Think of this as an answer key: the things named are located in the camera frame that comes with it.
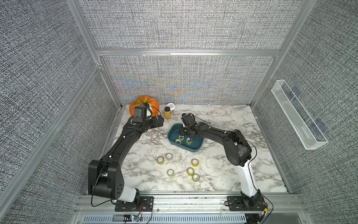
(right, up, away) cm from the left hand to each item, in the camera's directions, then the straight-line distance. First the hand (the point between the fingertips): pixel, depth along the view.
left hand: (159, 118), depth 85 cm
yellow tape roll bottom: (+22, -35, -3) cm, 41 cm away
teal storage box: (+15, -16, +12) cm, 25 cm away
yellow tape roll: (0, -27, +4) cm, 27 cm away
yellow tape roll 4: (+19, -32, 0) cm, 37 cm away
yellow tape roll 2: (+7, -33, -1) cm, 34 cm away
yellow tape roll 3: (+22, -28, +3) cm, 36 cm away
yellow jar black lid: (+3, +5, +21) cm, 22 cm away
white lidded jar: (+7, +9, +24) cm, 27 cm away
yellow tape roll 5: (+14, -14, +13) cm, 23 cm away
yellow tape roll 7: (+19, -16, +11) cm, 27 cm away
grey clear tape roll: (+6, -24, +6) cm, 26 cm away
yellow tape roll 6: (+11, -16, +12) cm, 23 cm away
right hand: (+13, -6, +14) cm, 20 cm away
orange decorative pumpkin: (-8, +11, +19) cm, 23 cm away
